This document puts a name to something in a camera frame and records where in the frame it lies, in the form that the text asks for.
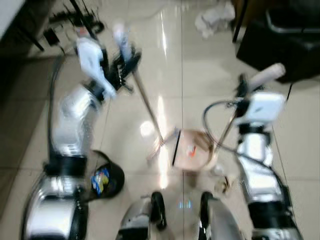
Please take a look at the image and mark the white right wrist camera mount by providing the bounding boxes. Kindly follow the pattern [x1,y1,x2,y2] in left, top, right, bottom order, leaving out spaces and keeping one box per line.
[234,92,287,127]

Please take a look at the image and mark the small crumpled brown paper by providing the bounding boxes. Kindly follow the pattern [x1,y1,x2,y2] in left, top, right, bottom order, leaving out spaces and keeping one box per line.
[214,174,235,195]

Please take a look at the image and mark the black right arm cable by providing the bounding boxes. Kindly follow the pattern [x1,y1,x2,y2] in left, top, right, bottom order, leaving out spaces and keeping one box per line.
[202,99,282,182]

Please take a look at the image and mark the crumpled white paper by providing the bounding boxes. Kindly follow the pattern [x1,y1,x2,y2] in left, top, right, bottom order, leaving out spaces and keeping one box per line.
[194,2,236,39]

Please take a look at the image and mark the black power strip with cables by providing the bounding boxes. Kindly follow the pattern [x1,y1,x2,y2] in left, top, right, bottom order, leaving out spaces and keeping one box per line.
[37,0,107,52]

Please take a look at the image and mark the silver right robot leg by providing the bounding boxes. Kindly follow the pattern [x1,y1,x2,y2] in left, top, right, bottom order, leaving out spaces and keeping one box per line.
[198,191,247,240]

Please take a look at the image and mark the broom with long thin handle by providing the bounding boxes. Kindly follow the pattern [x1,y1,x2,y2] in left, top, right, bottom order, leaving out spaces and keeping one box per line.
[111,22,182,162]

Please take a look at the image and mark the silver left robot leg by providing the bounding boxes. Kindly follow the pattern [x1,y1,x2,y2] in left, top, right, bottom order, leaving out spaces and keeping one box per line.
[116,191,167,240]

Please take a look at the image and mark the black floor cable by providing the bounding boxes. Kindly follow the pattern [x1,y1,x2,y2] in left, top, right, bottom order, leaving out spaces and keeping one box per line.
[287,82,296,102]

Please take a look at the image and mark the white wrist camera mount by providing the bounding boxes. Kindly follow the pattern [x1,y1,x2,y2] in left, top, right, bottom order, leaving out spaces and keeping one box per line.
[234,92,287,127]
[76,37,117,99]

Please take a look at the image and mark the dark furniture leg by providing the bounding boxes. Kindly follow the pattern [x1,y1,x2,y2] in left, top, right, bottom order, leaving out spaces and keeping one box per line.
[232,0,251,43]

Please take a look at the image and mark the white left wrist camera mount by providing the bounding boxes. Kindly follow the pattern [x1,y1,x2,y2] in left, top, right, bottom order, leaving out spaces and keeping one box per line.
[76,37,117,99]

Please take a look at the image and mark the blue yellow snack wrapper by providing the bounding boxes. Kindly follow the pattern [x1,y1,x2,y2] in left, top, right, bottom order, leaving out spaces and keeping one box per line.
[92,167,111,196]

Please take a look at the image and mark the black mesh waste bin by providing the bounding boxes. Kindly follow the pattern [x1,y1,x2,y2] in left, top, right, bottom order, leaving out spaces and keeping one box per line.
[81,149,126,202]

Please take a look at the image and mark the silver robot leg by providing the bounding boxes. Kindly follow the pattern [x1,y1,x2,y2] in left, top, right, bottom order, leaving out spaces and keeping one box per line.
[116,191,167,240]
[198,191,247,240]

